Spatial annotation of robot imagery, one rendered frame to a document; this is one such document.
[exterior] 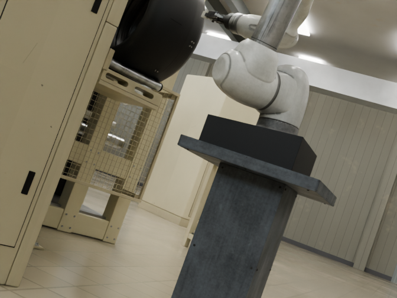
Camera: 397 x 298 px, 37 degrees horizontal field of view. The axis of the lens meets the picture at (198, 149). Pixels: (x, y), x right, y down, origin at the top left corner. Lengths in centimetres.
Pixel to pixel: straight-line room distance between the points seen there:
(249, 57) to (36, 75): 70
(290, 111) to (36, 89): 88
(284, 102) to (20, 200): 95
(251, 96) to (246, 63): 12
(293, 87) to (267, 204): 43
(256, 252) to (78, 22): 95
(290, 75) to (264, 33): 20
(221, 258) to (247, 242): 10
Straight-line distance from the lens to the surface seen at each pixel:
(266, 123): 215
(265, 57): 205
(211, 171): 521
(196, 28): 287
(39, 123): 191
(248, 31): 248
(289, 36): 257
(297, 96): 217
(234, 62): 203
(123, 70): 281
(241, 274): 206
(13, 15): 185
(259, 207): 206
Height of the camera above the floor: 48
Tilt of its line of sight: 4 degrees up
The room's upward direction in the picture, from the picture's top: 20 degrees clockwise
